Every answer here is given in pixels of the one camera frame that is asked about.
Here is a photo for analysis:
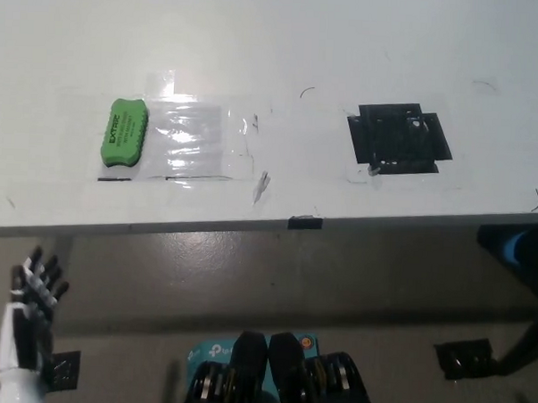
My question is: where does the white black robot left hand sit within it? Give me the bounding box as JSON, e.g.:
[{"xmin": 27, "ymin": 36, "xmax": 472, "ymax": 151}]
[{"xmin": 0, "ymin": 244, "xmax": 71, "ymax": 403}]

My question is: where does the green whiteboard eraser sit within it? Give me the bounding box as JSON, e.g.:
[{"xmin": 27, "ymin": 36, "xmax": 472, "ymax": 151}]
[{"xmin": 98, "ymin": 96, "xmax": 150, "ymax": 169}]

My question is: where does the black blue object under desk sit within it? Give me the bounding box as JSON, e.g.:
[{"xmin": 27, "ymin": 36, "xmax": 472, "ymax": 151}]
[{"xmin": 474, "ymin": 222, "xmax": 538, "ymax": 308}]

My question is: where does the teal router box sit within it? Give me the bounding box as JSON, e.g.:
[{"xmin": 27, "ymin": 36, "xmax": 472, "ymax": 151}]
[{"xmin": 185, "ymin": 327, "xmax": 320, "ymax": 403}]

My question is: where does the clear plastic tape sheet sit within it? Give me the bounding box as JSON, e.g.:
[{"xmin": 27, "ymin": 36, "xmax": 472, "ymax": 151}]
[{"xmin": 95, "ymin": 65, "xmax": 254, "ymax": 188}]

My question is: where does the small black tape piece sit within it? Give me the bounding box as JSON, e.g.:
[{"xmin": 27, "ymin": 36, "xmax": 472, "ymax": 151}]
[{"xmin": 287, "ymin": 214, "xmax": 324, "ymax": 233}]

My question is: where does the black tape square patch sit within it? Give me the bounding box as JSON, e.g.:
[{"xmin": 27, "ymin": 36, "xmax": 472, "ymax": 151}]
[{"xmin": 343, "ymin": 99, "xmax": 455, "ymax": 178}]

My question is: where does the black floor tape patch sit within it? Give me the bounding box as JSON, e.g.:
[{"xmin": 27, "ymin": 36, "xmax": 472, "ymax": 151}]
[{"xmin": 432, "ymin": 336, "xmax": 497, "ymax": 383}]

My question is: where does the black table leg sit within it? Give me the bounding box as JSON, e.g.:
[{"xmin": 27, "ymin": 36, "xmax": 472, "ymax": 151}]
[{"xmin": 492, "ymin": 304, "xmax": 538, "ymax": 379}]

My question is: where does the black floor bracket left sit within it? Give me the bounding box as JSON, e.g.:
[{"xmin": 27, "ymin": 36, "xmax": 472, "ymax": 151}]
[{"xmin": 41, "ymin": 349, "xmax": 82, "ymax": 393}]

